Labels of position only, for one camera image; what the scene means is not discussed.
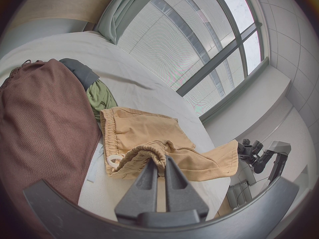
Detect blue-green curtain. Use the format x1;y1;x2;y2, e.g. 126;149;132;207
96;0;175;44

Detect window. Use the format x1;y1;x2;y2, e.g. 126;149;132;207
116;0;269;124

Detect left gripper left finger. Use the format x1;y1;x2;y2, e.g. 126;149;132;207
114;156;160;221

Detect black garment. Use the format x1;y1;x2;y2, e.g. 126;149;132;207
59;58;100;90

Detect bed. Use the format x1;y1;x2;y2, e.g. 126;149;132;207
0;0;233;221

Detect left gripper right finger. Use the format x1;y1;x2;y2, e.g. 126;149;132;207
164;155;209;221

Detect brown shorts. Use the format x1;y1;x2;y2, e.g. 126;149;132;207
0;59;103;233

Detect pale blue garment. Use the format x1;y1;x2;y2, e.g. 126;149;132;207
86;143;104;182

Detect tan shorts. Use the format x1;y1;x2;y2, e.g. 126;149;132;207
100;108;240;182

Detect green garment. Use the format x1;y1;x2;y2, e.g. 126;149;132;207
86;80;117;121

